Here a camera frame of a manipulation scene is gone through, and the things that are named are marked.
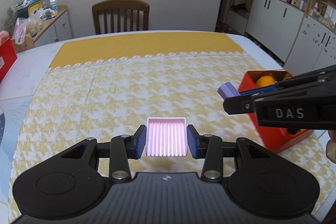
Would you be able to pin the red metal tin box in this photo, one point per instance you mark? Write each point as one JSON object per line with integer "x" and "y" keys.
{"x": 275, "y": 138}

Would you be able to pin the person's right hand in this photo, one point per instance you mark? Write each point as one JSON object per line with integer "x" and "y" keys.
{"x": 331, "y": 146}

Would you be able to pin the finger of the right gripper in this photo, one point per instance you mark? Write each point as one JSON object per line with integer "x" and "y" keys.
{"x": 239, "y": 105}
{"x": 266, "y": 89}

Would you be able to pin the pink ridged tray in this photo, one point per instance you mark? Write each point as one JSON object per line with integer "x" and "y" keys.
{"x": 166, "y": 137}

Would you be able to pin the white storage cabinets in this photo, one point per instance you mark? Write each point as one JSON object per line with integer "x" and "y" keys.
{"x": 299, "y": 33}

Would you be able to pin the white drawer sideboard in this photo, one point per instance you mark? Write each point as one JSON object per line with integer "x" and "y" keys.
{"x": 53, "y": 30}

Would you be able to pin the yellow blue toy container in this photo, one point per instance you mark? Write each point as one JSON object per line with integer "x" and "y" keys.
{"x": 30, "y": 8}

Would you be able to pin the yellow houndstooth tablecloth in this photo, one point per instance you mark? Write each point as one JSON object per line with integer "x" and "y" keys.
{"x": 102, "y": 87}

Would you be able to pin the purple plastic block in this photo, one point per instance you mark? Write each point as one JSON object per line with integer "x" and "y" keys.
{"x": 227, "y": 90}

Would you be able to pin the brown wooden chair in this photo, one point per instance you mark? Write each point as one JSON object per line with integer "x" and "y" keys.
{"x": 113, "y": 16}

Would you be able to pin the red cardboard box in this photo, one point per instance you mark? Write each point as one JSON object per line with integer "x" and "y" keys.
{"x": 7, "y": 54}

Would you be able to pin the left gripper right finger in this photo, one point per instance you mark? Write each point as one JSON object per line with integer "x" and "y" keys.
{"x": 208, "y": 147}

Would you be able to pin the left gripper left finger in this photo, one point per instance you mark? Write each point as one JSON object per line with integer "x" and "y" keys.
{"x": 123, "y": 148}

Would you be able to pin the orange fruit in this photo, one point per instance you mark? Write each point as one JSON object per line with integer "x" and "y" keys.
{"x": 265, "y": 81}

